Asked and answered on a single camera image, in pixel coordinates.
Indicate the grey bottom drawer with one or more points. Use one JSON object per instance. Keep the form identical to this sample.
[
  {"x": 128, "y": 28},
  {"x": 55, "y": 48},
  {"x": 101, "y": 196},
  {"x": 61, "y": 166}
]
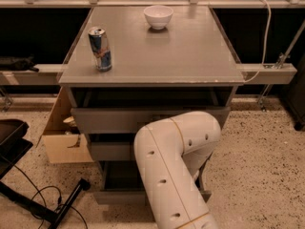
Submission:
[{"x": 121, "y": 184}]

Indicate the grey drawer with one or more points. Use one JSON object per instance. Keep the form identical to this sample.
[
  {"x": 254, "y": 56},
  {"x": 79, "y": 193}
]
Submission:
[
  {"x": 112, "y": 147},
  {"x": 121, "y": 184},
  {"x": 120, "y": 120}
]

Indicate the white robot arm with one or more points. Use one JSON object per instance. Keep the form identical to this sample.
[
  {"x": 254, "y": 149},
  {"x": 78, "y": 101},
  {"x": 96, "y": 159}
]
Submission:
[{"x": 169, "y": 154}]

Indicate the grey drawer cabinet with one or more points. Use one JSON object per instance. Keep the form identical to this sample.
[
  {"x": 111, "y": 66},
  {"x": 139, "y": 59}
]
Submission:
[{"x": 185, "y": 65}]

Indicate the grey top drawer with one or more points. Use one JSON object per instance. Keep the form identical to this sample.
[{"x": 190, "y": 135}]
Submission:
[{"x": 120, "y": 120}]

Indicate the grey middle drawer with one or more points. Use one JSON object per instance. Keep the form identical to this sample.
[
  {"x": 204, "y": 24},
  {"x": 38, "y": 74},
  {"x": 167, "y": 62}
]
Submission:
[{"x": 112, "y": 147}]

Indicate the blue silver drink can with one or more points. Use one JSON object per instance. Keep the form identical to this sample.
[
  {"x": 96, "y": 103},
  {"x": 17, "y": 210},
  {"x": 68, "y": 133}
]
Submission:
[{"x": 100, "y": 48}]

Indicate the white bowl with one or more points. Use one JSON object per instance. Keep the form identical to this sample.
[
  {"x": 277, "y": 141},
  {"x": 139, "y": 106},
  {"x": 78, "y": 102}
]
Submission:
[{"x": 158, "y": 16}]

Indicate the cardboard box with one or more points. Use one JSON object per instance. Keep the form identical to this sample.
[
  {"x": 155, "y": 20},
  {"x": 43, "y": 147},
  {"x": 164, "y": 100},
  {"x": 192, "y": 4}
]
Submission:
[{"x": 63, "y": 143}]

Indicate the black cloth on rail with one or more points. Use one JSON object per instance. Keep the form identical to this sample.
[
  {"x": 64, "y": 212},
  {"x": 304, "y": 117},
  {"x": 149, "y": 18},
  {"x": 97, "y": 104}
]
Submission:
[{"x": 8, "y": 63}]

